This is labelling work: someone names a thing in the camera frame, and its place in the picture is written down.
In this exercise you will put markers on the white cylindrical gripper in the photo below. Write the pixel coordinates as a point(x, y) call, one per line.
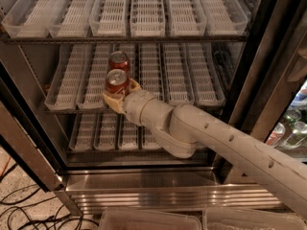
point(135, 103)

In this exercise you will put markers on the red coke can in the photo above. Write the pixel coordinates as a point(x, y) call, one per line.
point(117, 80)
point(119, 60)

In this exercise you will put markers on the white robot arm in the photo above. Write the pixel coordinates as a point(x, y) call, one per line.
point(178, 129)

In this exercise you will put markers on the left fridge door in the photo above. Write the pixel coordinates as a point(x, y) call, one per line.
point(49, 132)

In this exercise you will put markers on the stainless steel fridge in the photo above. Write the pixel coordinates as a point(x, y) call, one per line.
point(256, 81)

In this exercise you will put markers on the red can in right fridge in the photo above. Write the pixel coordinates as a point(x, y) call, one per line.
point(277, 133)

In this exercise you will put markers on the left clear plastic bin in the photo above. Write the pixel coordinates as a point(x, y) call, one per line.
point(128, 219)

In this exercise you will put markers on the clear plastic bin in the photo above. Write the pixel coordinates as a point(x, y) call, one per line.
point(128, 219)
point(222, 218)

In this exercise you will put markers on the right clear plastic bin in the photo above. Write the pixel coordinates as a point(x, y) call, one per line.
point(222, 218)

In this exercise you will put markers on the middle wire shelf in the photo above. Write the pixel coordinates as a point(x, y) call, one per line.
point(210, 109)

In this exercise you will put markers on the wire shelf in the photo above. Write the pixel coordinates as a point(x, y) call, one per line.
point(121, 39)
point(210, 109)
point(120, 150)

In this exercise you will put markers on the bottom wire shelf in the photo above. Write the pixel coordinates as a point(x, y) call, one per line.
point(120, 150)

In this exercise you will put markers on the top wire shelf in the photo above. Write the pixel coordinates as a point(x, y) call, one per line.
point(121, 39)

